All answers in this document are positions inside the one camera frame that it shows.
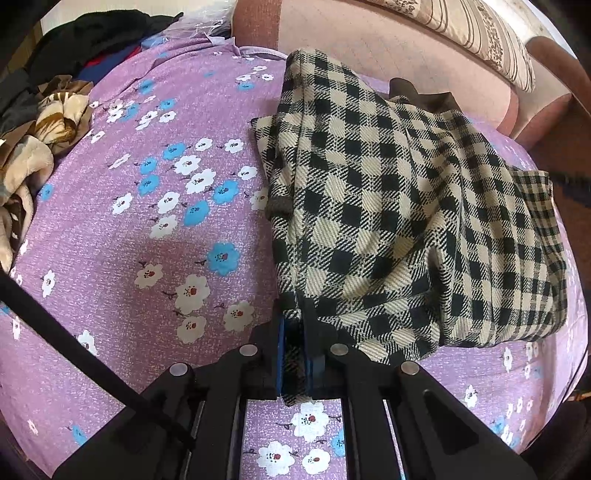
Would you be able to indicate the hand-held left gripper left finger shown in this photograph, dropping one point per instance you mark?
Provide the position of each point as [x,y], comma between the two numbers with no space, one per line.
[280,357]

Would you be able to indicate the clear plastic bag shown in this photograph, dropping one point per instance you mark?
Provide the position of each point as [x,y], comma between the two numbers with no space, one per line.
[207,25]

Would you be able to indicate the striped beige pillow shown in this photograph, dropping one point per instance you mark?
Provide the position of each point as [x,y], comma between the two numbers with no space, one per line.
[485,37]

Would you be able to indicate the black garment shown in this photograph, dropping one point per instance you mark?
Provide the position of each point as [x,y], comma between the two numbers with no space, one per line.
[92,37]

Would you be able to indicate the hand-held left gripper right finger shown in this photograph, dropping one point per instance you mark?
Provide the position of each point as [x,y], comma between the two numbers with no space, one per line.
[318,362]

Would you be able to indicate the purple floral bed sheet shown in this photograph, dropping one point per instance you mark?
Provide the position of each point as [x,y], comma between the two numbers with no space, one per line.
[138,230]

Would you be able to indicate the pink upholstered headboard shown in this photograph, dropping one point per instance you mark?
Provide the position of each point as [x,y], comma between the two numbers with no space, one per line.
[369,41]

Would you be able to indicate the blue and red garment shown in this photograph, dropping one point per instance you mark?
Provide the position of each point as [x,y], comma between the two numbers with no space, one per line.
[106,62]

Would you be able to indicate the black and beige checked coat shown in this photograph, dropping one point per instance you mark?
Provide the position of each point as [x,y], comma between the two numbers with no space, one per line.
[392,207]

